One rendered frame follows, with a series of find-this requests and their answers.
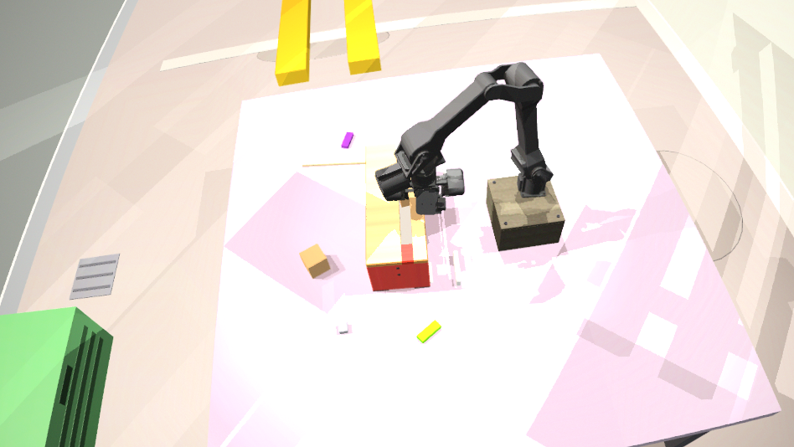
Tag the small purple block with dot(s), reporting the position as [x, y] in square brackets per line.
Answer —
[347, 140]

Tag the small green block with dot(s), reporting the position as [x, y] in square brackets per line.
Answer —
[429, 331]

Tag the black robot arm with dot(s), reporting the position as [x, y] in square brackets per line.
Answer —
[419, 151]

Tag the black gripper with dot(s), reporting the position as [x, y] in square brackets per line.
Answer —
[452, 183]

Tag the tan wooden stick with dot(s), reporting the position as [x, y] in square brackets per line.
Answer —
[325, 164]

